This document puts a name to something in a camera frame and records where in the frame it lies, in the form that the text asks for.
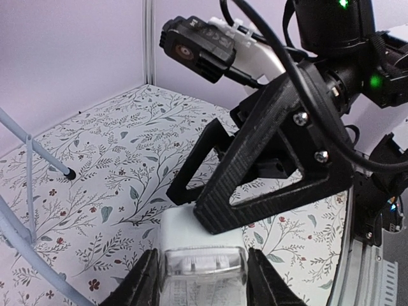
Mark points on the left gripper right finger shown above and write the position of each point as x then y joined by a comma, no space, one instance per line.
265,286

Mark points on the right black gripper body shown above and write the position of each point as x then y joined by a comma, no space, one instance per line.
291,147

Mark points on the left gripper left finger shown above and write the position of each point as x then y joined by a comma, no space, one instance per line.
140,286

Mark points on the white metronome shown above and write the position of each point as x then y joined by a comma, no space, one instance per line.
197,267

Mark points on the white perforated music stand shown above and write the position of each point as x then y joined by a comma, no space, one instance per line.
23,238

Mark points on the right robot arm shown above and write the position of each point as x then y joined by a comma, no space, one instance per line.
343,56

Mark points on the floral table mat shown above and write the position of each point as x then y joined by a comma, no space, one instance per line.
125,152

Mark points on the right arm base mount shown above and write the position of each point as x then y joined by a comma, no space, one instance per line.
385,210

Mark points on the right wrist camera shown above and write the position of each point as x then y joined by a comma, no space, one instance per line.
215,49

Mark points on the aluminium front rail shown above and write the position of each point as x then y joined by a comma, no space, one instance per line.
363,276

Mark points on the right aluminium frame post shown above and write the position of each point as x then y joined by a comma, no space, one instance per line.
148,39

